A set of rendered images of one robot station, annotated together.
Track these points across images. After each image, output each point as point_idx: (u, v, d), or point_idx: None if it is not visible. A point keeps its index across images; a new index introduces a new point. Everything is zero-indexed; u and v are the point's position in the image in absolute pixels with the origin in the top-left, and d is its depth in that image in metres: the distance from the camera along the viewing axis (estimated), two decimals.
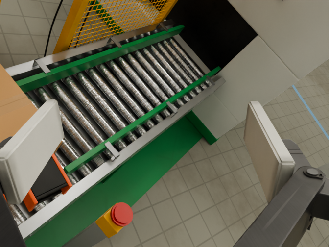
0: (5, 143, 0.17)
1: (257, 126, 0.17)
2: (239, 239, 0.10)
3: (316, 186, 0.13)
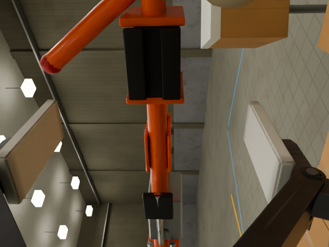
0: (5, 143, 0.17)
1: (257, 126, 0.17)
2: (239, 239, 0.10)
3: (316, 186, 0.13)
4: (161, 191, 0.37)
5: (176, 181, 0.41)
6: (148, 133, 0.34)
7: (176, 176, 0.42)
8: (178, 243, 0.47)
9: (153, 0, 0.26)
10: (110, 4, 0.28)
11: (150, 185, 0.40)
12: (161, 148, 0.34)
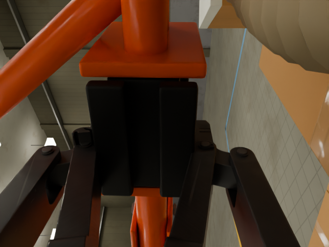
0: None
1: None
2: (174, 221, 0.11)
3: (212, 155, 0.15)
4: None
5: None
6: (137, 222, 0.21)
7: None
8: None
9: (146, 28, 0.14)
10: (68, 26, 0.16)
11: None
12: (157, 245, 0.22)
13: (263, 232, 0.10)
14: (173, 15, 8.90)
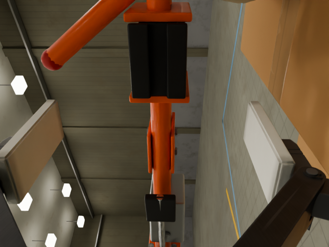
0: (5, 143, 0.17)
1: (257, 126, 0.17)
2: (239, 239, 0.10)
3: (316, 186, 0.13)
4: (164, 192, 0.36)
5: (178, 182, 0.40)
6: (152, 132, 0.33)
7: (178, 177, 0.41)
8: (179, 246, 0.46)
9: None
10: None
11: (152, 185, 0.39)
12: (165, 149, 0.33)
13: None
14: None
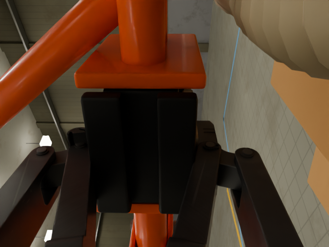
0: None
1: None
2: (176, 221, 0.11)
3: (217, 156, 0.15)
4: None
5: None
6: (136, 241, 0.20)
7: None
8: None
9: (143, 37, 0.13)
10: (64, 37, 0.15)
11: None
12: None
13: (267, 233, 0.10)
14: (171, 8, 8.76)
